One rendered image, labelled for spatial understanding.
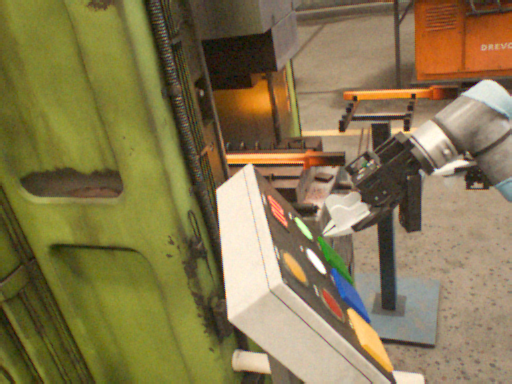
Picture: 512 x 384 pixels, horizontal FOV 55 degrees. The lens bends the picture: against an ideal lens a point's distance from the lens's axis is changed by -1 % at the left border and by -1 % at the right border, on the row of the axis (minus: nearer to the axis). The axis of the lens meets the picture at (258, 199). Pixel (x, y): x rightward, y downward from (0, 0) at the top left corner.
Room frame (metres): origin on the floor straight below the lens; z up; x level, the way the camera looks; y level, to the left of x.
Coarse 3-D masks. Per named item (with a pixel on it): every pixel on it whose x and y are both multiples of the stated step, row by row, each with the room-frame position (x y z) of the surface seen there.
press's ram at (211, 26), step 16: (192, 0) 1.08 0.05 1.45; (208, 0) 1.06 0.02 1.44; (224, 0) 1.05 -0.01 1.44; (240, 0) 1.03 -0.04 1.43; (256, 0) 1.02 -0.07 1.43; (272, 0) 1.10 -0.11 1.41; (288, 0) 1.21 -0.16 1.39; (208, 16) 1.06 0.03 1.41; (224, 16) 1.05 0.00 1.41; (240, 16) 1.04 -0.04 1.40; (256, 16) 1.02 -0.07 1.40; (272, 16) 1.09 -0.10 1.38; (208, 32) 1.07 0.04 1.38; (224, 32) 1.05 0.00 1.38; (240, 32) 1.04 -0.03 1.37; (256, 32) 1.03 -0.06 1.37
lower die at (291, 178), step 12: (240, 168) 1.22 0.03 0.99; (264, 168) 1.19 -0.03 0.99; (276, 168) 1.17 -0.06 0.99; (288, 168) 1.16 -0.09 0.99; (300, 168) 1.15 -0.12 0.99; (312, 168) 1.22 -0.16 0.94; (276, 180) 1.12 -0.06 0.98; (288, 180) 1.11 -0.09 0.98; (300, 180) 1.11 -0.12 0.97; (288, 192) 1.07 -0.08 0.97; (300, 192) 1.10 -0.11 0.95
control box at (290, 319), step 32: (224, 192) 0.74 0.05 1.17; (256, 192) 0.67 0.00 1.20; (224, 224) 0.64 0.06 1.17; (256, 224) 0.58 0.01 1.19; (288, 224) 0.66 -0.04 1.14; (224, 256) 0.56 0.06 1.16; (256, 256) 0.51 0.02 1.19; (320, 256) 0.66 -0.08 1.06; (256, 288) 0.46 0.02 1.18; (288, 288) 0.44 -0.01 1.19; (320, 288) 0.52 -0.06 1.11; (256, 320) 0.44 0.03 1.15; (288, 320) 0.44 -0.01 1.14; (320, 320) 0.44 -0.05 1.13; (288, 352) 0.44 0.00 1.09; (320, 352) 0.44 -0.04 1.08; (352, 352) 0.44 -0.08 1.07
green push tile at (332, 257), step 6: (324, 240) 0.74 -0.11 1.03; (324, 246) 0.71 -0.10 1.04; (330, 246) 0.75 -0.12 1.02; (324, 252) 0.70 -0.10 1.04; (330, 252) 0.71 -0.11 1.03; (330, 258) 0.68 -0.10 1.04; (336, 258) 0.71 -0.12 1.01; (330, 264) 0.67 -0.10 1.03; (336, 264) 0.68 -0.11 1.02; (342, 264) 0.71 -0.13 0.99; (342, 270) 0.68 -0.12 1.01; (342, 276) 0.67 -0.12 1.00; (348, 276) 0.68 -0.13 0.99; (348, 282) 0.68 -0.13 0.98
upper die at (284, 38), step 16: (288, 16) 1.19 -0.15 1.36; (272, 32) 1.07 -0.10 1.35; (288, 32) 1.17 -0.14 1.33; (208, 48) 1.13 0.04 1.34; (224, 48) 1.11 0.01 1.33; (240, 48) 1.10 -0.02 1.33; (256, 48) 1.08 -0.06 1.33; (272, 48) 1.07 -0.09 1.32; (288, 48) 1.16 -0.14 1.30; (208, 64) 1.13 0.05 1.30; (224, 64) 1.11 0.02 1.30; (240, 64) 1.10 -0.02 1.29; (256, 64) 1.08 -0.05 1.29; (272, 64) 1.07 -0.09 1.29
